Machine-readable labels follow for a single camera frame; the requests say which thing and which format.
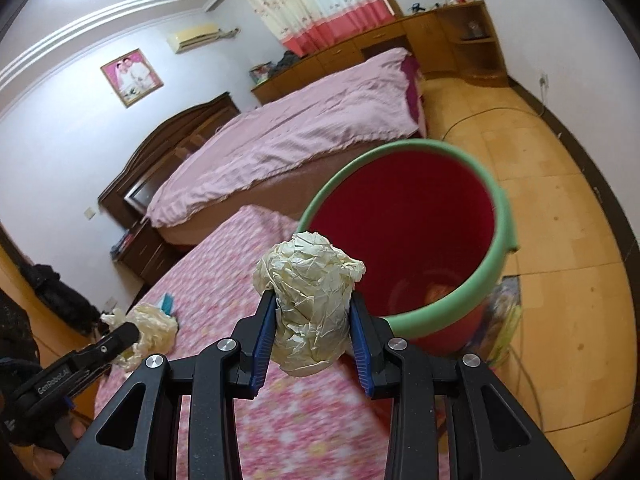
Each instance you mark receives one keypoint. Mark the person's left hand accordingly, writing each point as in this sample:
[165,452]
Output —
[74,430]

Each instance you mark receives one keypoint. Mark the framed wall photo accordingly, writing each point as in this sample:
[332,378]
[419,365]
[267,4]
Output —
[132,77]

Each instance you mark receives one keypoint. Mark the dark wooden nightstand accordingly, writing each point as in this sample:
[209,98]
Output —
[145,255]

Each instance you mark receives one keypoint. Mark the white and pink curtain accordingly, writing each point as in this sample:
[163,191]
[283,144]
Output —
[320,5]

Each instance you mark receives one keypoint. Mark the colourful box on cabinet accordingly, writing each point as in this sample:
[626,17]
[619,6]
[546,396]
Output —
[262,72]

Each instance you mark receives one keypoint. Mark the dark wooden headboard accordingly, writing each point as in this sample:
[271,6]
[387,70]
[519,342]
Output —
[160,150]

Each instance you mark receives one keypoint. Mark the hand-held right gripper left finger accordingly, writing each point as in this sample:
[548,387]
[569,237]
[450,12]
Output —
[265,341]

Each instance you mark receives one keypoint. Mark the bed with pink cover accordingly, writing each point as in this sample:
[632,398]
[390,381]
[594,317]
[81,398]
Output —
[300,125]

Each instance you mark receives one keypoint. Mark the dark cloth on cabinet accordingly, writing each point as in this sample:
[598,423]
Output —
[289,58]

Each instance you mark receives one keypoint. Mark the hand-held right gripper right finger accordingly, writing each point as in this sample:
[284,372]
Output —
[361,351]

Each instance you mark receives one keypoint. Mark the cream paper ball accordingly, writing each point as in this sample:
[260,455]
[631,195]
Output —
[305,300]

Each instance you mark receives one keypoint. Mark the long wooden cabinet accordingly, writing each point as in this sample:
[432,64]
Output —
[345,52]

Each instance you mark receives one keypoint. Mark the blue plastic scoop piece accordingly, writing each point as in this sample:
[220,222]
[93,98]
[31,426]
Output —
[167,303]

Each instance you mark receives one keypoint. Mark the red bucket with green rim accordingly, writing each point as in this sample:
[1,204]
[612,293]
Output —
[400,220]

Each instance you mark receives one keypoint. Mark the purple bed sheet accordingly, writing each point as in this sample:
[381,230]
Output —
[413,85]

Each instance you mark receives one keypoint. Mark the wooden wardrobe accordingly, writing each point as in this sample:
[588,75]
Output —
[45,355]

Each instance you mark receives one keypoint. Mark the black hanging clothing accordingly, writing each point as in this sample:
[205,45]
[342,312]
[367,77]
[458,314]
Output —
[60,295]

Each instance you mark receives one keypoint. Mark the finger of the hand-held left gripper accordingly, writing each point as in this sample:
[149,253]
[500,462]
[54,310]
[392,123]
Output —
[117,338]

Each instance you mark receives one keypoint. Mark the pink floral tablecloth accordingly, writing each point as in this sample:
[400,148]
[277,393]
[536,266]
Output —
[300,425]

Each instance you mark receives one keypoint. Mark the wooden corner shelf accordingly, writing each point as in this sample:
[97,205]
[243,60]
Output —
[480,45]

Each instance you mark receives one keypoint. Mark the colourful plastic bag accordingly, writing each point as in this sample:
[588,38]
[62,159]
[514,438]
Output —
[506,320]

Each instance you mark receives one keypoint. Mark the brown bed base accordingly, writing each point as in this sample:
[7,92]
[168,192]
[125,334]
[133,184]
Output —
[280,185]

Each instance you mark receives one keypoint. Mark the cream plastic bag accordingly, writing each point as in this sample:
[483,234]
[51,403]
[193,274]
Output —
[150,326]

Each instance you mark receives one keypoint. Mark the wall air conditioner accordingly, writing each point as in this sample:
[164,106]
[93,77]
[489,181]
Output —
[192,36]

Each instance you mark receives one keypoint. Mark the wall switch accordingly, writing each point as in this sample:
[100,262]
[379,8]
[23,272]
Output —
[89,213]

